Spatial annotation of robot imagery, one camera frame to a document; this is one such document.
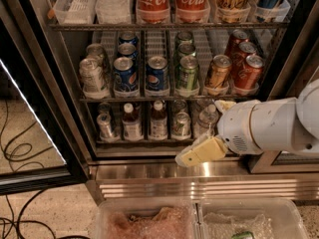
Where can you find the left clear plastic bin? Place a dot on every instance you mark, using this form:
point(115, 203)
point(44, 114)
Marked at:
point(147, 218)

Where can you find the right Coca-Cola bottle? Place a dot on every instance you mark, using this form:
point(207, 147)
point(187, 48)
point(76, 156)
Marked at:
point(189, 11)

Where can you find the stainless steel fridge base grille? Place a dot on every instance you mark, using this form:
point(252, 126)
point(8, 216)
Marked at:
point(222, 179)

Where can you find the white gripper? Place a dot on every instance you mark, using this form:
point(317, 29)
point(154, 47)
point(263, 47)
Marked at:
point(235, 124)

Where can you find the clear water bottle front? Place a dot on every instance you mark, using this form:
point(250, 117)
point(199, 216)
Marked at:
point(206, 121)

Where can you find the silver can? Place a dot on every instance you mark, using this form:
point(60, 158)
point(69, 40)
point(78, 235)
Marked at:
point(104, 108)
point(108, 130)

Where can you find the white soda can front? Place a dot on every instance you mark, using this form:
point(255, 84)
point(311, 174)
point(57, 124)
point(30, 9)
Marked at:
point(92, 75)

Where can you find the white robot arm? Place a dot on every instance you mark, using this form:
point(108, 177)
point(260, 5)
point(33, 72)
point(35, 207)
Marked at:
point(255, 127)

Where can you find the green soda can middle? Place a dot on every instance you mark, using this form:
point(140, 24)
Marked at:
point(186, 49)

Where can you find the red soda can front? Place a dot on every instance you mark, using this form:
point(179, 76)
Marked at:
point(248, 76)

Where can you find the right fridge glass door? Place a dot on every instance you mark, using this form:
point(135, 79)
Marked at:
point(298, 78)

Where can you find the clear plastic bin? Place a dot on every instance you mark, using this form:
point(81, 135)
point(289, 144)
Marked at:
point(147, 218)
point(266, 218)

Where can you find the Pepsi can middle left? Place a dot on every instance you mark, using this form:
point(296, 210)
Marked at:
point(127, 50)

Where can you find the white soda can rear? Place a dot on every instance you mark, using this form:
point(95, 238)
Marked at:
point(97, 50)

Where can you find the red soda can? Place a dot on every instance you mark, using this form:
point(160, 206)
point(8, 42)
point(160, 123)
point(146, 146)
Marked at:
point(236, 37)
point(242, 50)
point(248, 76)

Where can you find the empty clear plastic tray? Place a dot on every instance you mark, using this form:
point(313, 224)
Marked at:
point(75, 11)

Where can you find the white ribbed container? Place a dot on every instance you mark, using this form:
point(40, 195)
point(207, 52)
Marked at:
point(113, 11)

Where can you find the clear water bottle rear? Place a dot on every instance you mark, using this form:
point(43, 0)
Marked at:
point(201, 104)

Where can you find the Pepsi can rear left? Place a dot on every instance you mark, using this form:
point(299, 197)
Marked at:
point(128, 37)

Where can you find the gold label bottle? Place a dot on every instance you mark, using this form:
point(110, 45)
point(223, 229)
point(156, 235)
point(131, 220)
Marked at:
point(231, 11)

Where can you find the clear water bottle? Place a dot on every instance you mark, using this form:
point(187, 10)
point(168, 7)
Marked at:
point(201, 104)
point(206, 121)

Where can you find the green soda can front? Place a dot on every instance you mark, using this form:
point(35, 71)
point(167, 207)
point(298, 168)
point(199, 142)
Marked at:
point(186, 83)

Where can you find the right clear plastic bin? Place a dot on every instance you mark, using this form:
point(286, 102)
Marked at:
point(266, 218)

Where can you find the gold soda can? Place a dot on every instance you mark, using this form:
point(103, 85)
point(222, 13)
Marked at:
point(217, 73)

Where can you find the brown drink bottle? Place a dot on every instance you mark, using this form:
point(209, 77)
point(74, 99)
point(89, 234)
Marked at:
point(158, 123)
point(132, 123)

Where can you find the left Coca-Cola bottle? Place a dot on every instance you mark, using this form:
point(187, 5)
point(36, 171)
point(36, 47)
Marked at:
point(153, 11)

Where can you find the red soda can middle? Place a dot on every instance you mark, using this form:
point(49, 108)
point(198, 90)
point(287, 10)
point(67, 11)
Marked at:
point(242, 50)

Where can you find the coca-cola bottle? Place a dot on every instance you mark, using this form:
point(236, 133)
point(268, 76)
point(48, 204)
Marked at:
point(153, 11)
point(189, 11)

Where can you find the green white can bottom rear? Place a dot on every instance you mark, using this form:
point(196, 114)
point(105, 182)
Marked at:
point(179, 106)

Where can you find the green soda can rear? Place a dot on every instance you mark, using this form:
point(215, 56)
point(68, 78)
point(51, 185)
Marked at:
point(183, 37)

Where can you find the green white can bottom front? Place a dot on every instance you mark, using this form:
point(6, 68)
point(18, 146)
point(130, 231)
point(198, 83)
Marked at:
point(181, 126)

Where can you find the red soda can rear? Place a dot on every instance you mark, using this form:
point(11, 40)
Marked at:
point(236, 37)

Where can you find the Pepsi can centre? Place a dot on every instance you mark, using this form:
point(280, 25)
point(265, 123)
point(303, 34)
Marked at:
point(157, 83)

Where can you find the blue label bottle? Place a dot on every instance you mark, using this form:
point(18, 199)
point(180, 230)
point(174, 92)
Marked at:
point(265, 9)

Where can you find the pepsi can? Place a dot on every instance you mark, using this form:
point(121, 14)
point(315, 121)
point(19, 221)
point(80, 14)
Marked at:
point(128, 37)
point(127, 50)
point(126, 78)
point(157, 83)

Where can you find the silver can bottom front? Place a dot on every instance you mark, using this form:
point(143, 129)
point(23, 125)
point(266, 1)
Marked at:
point(108, 130)

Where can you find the silver can bottom rear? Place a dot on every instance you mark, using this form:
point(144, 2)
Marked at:
point(104, 108)

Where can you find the Pepsi can front left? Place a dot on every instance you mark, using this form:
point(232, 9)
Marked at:
point(126, 78)

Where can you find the green can in bin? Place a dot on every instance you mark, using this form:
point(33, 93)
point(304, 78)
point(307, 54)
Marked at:
point(243, 235)

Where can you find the green white can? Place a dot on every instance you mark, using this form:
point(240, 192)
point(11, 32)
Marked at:
point(181, 126)
point(179, 106)

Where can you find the open glass fridge door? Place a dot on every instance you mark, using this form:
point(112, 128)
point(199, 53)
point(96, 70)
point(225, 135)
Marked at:
point(41, 147)

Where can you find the green soda can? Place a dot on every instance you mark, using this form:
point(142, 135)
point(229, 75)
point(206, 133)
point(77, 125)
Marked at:
point(186, 83)
point(183, 37)
point(186, 49)

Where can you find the white soda can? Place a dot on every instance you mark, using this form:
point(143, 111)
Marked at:
point(97, 50)
point(92, 75)

